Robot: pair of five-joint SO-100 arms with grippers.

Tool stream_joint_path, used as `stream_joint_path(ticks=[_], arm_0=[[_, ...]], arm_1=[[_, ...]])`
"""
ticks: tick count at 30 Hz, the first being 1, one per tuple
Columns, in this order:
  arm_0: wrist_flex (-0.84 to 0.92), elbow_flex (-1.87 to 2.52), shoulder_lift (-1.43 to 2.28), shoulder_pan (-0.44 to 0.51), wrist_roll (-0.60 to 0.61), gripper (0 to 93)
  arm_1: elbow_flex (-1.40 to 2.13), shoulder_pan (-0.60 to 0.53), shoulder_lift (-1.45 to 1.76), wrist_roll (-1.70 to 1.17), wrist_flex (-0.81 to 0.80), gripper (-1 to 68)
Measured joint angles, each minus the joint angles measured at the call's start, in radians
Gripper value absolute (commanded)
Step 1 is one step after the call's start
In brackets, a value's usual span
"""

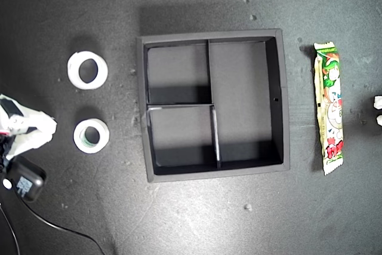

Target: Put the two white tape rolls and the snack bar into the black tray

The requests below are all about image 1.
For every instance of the snack bar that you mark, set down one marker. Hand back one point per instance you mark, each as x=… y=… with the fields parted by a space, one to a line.
x=331 y=111

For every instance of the white tape roll green core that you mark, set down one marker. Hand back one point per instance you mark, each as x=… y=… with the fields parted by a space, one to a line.
x=78 y=135

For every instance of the plain white tape roll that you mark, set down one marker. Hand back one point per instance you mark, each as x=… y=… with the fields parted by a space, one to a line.
x=73 y=71

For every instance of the black tray with wells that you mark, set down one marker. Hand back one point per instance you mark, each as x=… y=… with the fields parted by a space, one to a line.
x=238 y=87

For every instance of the small black camera box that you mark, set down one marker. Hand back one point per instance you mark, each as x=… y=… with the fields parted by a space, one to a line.
x=30 y=177

